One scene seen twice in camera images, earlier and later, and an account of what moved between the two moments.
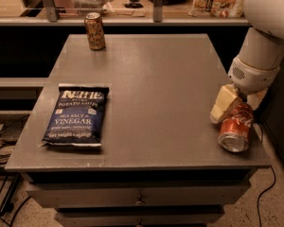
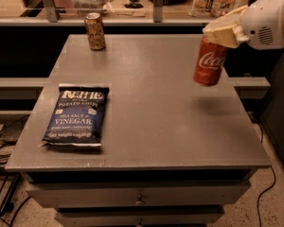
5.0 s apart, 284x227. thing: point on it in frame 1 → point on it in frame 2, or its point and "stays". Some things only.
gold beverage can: [95, 30] stays
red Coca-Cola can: [235, 128] → [209, 63]
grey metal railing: [52, 17] stays
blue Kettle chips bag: [78, 115] stays
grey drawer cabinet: [160, 163] stays
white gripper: [253, 78] → [262, 19]
